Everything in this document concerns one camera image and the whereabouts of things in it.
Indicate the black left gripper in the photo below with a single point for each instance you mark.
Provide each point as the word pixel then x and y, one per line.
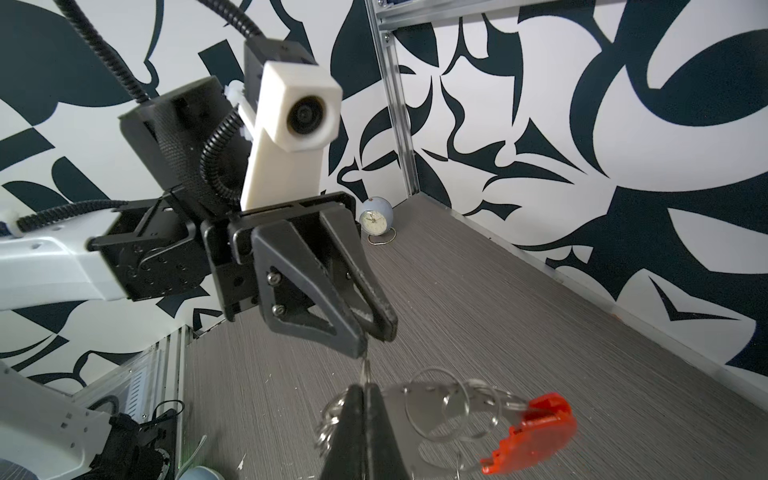
pixel 280 266

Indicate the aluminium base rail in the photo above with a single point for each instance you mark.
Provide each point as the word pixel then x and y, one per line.
pixel 147 385

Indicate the blue grey glasses case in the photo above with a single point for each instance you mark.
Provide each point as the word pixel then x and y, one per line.
pixel 199 473

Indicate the red handled keyring tool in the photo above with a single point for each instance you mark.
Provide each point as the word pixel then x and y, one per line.
pixel 447 426

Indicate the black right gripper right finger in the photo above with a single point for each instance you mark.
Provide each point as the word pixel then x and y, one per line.
pixel 383 460

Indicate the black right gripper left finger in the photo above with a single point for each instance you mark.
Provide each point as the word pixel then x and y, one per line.
pixel 346 458

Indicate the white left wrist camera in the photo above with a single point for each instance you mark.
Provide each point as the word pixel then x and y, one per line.
pixel 291 109

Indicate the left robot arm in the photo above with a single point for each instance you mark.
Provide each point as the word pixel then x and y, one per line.
pixel 240 170

